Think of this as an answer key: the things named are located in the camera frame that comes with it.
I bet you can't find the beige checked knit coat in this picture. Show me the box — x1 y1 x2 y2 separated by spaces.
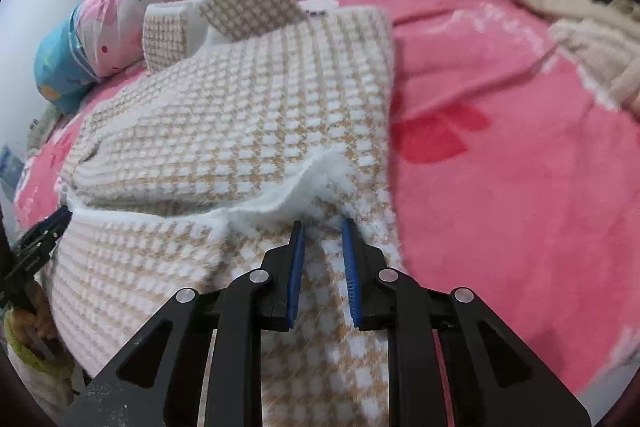
47 0 417 427

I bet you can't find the grey knitted cloth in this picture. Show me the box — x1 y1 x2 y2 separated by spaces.
27 104 68 158

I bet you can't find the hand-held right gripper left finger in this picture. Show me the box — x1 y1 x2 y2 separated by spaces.
62 221 306 427

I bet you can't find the pink floral bed blanket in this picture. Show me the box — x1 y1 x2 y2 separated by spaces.
15 0 640 408

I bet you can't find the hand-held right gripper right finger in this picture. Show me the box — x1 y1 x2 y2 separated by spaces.
340 218 594 427

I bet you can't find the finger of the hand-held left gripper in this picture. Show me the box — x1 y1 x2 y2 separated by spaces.
19 206 73 254

